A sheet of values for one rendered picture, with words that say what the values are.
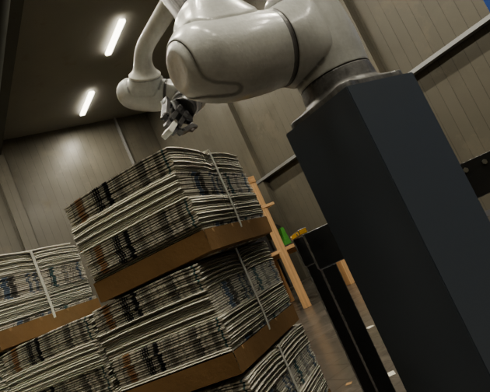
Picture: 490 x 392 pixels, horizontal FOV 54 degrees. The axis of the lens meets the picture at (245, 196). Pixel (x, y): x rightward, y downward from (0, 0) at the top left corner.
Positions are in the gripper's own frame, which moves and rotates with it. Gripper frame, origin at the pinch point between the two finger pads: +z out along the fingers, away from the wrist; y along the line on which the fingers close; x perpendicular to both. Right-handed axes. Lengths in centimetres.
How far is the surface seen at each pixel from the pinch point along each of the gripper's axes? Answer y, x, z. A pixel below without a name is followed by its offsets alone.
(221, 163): 13.0, -9.2, 13.9
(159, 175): 1.6, -7.2, 35.2
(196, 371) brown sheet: 31, 8, 55
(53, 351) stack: 12, 38, 46
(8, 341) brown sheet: 5, 51, 40
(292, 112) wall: 225, 156, -825
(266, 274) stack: 39.3, -0.1, 23.4
